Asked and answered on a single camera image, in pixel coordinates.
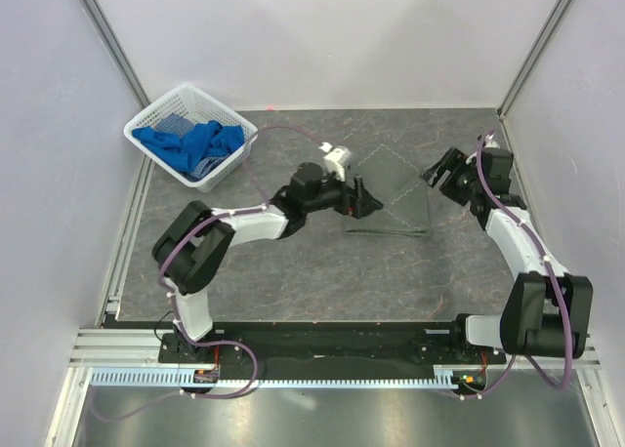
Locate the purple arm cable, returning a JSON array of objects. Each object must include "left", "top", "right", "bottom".
[
  {"left": 90, "top": 125, "right": 326, "bottom": 422},
  {"left": 451, "top": 132, "right": 573, "bottom": 403}
]

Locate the grey green napkin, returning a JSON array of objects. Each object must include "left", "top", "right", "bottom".
[{"left": 343, "top": 144, "right": 431, "bottom": 237}]

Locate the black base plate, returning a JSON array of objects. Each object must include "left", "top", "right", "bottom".
[{"left": 158, "top": 321, "right": 506, "bottom": 379}]

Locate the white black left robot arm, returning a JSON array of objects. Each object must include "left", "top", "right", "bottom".
[{"left": 152, "top": 162, "right": 384, "bottom": 362}]

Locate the blue towel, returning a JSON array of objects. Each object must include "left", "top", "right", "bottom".
[{"left": 132, "top": 121, "right": 245, "bottom": 182}]

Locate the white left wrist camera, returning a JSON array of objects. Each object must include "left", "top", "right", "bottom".
[{"left": 319, "top": 142, "right": 353, "bottom": 183}]

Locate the aluminium frame post right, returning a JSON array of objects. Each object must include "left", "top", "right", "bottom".
[{"left": 496, "top": 0, "right": 575, "bottom": 121}]

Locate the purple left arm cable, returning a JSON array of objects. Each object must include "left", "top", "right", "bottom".
[{"left": 90, "top": 125, "right": 326, "bottom": 422}]

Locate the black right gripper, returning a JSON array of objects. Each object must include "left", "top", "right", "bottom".
[{"left": 418, "top": 147, "right": 482, "bottom": 207}]

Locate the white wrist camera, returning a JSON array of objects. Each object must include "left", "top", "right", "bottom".
[
  {"left": 479, "top": 130, "right": 500, "bottom": 149},
  {"left": 319, "top": 142, "right": 353, "bottom": 183}
]

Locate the aluminium frame post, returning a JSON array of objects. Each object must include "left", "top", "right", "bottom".
[
  {"left": 79, "top": 0, "right": 150, "bottom": 108},
  {"left": 496, "top": 0, "right": 575, "bottom": 121}
]

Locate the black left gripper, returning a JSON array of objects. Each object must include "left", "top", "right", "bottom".
[{"left": 303, "top": 167, "right": 381, "bottom": 220}]

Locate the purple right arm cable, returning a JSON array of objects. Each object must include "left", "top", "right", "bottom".
[{"left": 451, "top": 132, "right": 573, "bottom": 403}]

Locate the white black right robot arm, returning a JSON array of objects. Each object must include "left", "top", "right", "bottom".
[{"left": 422, "top": 147, "right": 593, "bottom": 363}]

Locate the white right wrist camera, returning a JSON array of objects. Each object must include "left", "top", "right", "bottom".
[{"left": 479, "top": 130, "right": 500, "bottom": 149}]

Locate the aluminium frame post left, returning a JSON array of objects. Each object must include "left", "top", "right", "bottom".
[{"left": 79, "top": 0, "right": 150, "bottom": 108}]

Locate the grey slotted cable duct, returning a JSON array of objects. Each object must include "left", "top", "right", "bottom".
[{"left": 91, "top": 367, "right": 458, "bottom": 390}]

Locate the white plastic basket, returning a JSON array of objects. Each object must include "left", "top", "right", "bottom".
[{"left": 123, "top": 84, "right": 257, "bottom": 192}]

